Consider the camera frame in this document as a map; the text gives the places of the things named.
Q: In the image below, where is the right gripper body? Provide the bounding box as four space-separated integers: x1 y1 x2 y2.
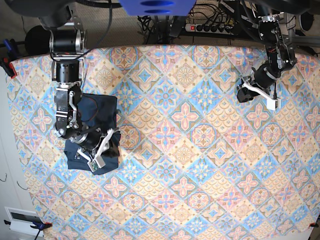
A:
66 127 120 174

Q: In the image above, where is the blue orange clamp upper left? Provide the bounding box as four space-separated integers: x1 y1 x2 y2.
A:
0 39 18 79

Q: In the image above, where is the patterned tablecloth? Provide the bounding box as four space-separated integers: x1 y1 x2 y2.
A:
6 45 320 240

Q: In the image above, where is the blue orange clamp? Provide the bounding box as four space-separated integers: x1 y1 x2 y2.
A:
0 39 18 79
4 220 53 237

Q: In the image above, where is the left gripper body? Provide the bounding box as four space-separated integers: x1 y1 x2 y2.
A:
241 63 280 110

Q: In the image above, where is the orange clamp lower right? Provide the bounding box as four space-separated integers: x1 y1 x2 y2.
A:
309 222 319 228

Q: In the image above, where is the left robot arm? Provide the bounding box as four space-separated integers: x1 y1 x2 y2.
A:
235 0 320 111

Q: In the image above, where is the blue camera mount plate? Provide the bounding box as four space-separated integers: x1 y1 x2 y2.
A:
119 0 196 17

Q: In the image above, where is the black round stool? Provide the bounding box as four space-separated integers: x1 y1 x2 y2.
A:
24 25 51 56

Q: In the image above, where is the blue orange clamp lower left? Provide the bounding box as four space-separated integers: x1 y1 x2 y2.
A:
4 220 53 237

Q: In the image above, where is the dark blue t-shirt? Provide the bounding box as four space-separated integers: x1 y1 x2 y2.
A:
64 93 122 176

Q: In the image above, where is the white power strip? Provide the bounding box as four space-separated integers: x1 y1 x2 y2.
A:
184 23 233 35

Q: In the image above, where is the white floor vent panel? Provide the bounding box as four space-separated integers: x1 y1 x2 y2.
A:
4 206 41 236

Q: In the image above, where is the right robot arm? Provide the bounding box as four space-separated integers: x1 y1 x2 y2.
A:
6 0 121 175

